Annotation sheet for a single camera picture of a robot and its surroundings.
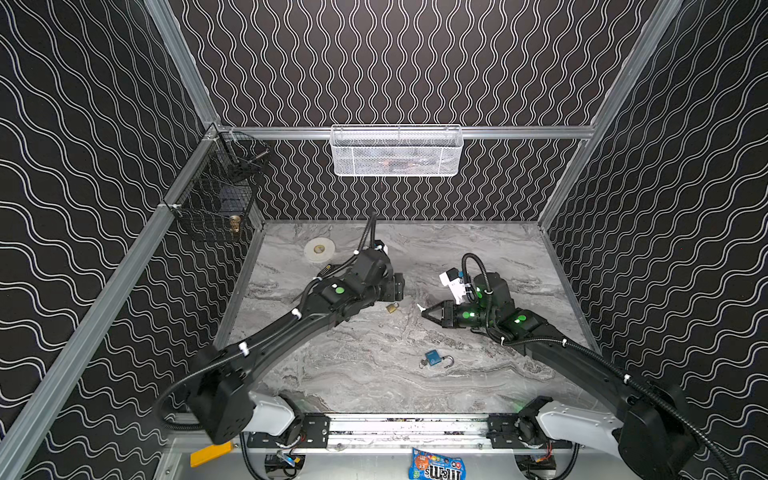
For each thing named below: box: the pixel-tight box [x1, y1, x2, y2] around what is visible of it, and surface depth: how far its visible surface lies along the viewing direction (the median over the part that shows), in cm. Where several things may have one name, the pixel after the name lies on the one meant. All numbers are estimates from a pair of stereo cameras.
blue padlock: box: [425, 349, 454, 368], surface depth 87 cm
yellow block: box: [190, 441, 232, 468], surface depth 72 cm
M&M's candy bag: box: [408, 447, 467, 480], surface depth 70 cm
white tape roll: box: [303, 237, 336, 264], surface depth 115 cm
